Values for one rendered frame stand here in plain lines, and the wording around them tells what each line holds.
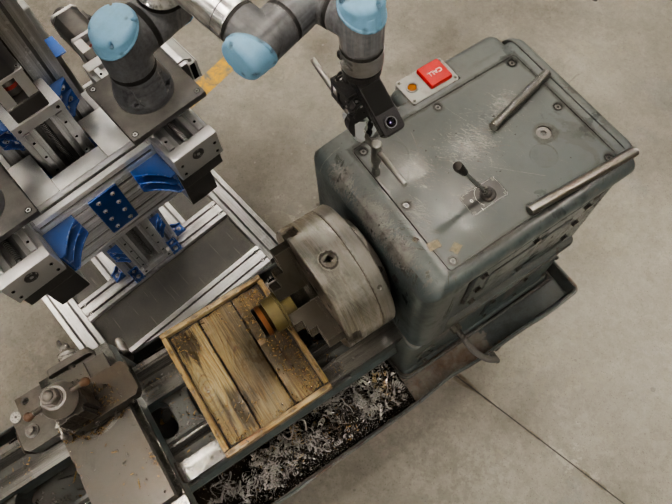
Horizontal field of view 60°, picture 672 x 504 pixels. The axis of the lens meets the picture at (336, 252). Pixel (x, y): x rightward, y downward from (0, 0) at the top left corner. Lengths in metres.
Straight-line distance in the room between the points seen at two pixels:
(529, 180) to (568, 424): 1.37
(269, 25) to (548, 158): 0.69
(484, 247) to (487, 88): 0.40
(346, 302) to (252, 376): 0.41
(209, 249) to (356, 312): 1.27
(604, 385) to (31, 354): 2.32
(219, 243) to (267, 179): 0.49
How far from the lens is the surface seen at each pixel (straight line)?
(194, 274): 2.39
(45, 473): 1.69
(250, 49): 0.93
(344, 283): 1.21
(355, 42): 0.98
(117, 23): 1.46
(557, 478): 2.47
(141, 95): 1.54
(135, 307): 2.41
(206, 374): 1.55
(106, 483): 1.50
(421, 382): 1.86
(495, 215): 1.26
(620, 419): 2.58
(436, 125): 1.36
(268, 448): 1.82
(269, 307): 1.31
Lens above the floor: 2.35
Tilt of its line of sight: 67 degrees down
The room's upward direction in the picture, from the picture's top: 5 degrees counter-clockwise
